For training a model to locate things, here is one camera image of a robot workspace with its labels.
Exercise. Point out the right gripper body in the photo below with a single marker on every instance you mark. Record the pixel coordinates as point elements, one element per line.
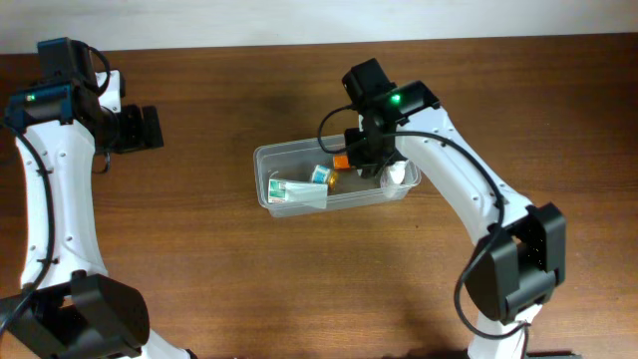
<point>368,151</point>

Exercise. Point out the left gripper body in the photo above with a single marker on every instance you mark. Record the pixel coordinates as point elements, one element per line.
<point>127,132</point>

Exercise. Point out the white spray bottle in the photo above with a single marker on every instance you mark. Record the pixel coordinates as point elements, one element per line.
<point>392,180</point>

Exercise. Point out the orange tablet tube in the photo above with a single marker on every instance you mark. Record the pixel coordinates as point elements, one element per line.
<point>341,163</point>

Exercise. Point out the small amber jar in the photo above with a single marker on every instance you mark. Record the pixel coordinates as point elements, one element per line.
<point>324,175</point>

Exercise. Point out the white green medicine box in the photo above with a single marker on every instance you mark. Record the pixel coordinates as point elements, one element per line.
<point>306,193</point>

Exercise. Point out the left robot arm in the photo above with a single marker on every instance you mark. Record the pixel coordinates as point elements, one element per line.
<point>69,306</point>

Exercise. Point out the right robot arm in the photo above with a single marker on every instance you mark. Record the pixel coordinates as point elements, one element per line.
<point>520,248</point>

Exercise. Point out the clear plastic container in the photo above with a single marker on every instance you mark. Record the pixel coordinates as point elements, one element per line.
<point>295,162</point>

